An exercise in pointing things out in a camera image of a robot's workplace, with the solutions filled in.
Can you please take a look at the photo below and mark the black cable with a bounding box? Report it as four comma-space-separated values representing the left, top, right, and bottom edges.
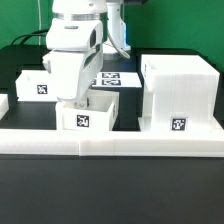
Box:
9, 28, 50, 46

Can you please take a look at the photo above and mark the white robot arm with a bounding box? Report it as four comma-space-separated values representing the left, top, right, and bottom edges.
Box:
43, 0, 147, 103

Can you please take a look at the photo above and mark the white rear drawer tray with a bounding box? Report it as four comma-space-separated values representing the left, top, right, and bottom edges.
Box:
15, 70, 58, 102

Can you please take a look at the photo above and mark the white L-shaped border frame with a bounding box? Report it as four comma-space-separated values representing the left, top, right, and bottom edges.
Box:
0, 93, 224, 157

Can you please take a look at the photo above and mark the white front drawer tray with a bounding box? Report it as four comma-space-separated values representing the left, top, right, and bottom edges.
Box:
55, 89, 119, 132

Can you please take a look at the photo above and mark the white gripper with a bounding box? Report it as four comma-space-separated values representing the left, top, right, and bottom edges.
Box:
43, 49, 103, 108

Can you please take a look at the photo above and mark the white drawer cabinet box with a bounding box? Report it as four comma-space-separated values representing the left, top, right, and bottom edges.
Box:
141, 54, 220, 132

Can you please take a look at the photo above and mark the white drawer tray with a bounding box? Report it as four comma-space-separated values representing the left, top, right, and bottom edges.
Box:
15, 70, 58, 102
55, 89, 119, 132

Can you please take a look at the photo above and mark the white marker sheet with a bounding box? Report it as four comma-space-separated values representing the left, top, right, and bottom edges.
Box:
92, 72, 142, 88

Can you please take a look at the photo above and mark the white cable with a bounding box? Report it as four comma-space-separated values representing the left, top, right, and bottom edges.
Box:
105, 29, 132, 60

